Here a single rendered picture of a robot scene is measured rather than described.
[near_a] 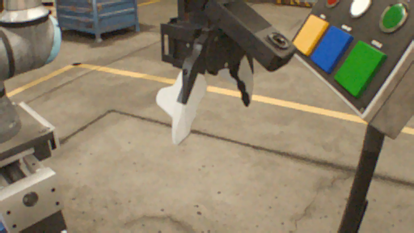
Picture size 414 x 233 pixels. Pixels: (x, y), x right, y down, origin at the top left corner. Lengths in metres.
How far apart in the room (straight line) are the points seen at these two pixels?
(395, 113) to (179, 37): 0.31
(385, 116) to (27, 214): 0.65
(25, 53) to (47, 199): 0.31
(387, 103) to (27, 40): 0.68
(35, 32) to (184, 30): 0.43
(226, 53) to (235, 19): 0.06
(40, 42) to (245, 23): 0.51
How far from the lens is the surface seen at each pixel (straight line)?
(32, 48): 0.78
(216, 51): 0.41
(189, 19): 0.44
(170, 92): 0.43
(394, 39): 0.52
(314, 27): 0.70
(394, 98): 0.50
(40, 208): 0.73
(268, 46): 0.37
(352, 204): 0.82
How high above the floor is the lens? 1.16
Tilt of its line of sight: 27 degrees down
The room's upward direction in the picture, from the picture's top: straight up
